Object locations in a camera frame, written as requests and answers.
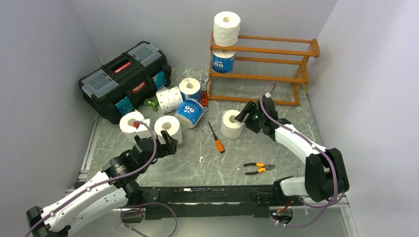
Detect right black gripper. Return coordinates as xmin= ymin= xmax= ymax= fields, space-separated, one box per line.
xmin=234 ymin=101 xmax=265 ymax=133

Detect white paper towel roll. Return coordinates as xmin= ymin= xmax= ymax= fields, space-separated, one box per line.
xmin=213 ymin=11 xmax=241 ymax=47
xmin=119 ymin=111 xmax=151 ymax=144
xmin=220 ymin=110 xmax=244 ymax=139

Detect orange wooden shelf rack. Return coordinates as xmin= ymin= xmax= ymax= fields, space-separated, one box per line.
xmin=207 ymin=34 xmax=320 ymax=106

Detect blue paper roll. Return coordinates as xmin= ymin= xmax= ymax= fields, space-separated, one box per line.
xmin=212 ymin=50 xmax=236 ymax=74

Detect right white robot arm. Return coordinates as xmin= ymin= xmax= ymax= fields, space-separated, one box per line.
xmin=235 ymin=97 xmax=349 ymax=205

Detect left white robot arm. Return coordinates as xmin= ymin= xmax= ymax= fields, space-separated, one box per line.
xmin=25 ymin=131 xmax=178 ymax=237

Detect white roll with red print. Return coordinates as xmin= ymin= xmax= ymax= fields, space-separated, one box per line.
xmin=154 ymin=116 xmax=183 ymax=145

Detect black orange screwdriver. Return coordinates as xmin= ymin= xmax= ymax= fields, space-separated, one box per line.
xmin=208 ymin=121 xmax=225 ymax=154

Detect blue monster-face wrapped roll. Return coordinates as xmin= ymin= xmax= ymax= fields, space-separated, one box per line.
xmin=174 ymin=99 xmax=204 ymax=128

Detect red adjustable wrench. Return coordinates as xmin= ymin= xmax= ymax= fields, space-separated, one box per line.
xmin=199 ymin=79 xmax=209 ymax=112

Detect green small object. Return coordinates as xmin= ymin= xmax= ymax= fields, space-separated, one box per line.
xmin=144 ymin=98 xmax=159 ymax=111

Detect white dotted wrapped roll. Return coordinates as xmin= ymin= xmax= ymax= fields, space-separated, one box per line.
xmin=156 ymin=86 xmax=183 ymax=114

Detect orange black pliers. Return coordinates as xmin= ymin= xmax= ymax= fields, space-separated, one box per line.
xmin=243 ymin=162 xmax=276 ymax=175

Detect blue wrapped roll upright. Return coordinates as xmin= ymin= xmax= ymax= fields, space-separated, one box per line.
xmin=178 ymin=78 xmax=202 ymax=103

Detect black plastic toolbox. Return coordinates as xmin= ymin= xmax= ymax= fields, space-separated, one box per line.
xmin=78 ymin=41 xmax=171 ymax=124

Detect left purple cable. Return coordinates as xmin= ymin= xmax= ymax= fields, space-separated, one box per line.
xmin=24 ymin=120 xmax=178 ymax=237

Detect purple cable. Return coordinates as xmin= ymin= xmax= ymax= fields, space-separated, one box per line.
xmin=24 ymin=120 xmax=178 ymax=237
xmin=259 ymin=81 xmax=344 ymax=229

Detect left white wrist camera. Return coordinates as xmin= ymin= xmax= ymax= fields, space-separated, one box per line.
xmin=131 ymin=119 xmax=151 ymax=136

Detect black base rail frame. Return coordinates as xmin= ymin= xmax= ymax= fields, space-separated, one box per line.
xmin=123 ymin=185 xmax=301 ymax=220

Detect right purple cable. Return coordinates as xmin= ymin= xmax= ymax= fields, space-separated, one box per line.
xmin=259 ymin=81 xmax=344 ymax=229

